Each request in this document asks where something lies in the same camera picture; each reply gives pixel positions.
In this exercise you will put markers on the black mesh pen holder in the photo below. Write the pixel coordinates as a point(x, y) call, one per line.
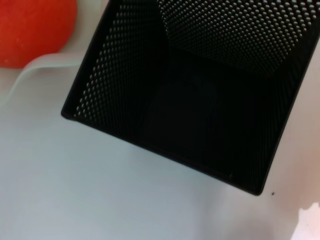
point(187, 112)

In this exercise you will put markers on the clear wavy glass fruit plate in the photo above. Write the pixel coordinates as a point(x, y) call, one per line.
point(50, 60)

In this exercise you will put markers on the red-orange fruit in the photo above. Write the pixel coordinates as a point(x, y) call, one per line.
point(32, 30)

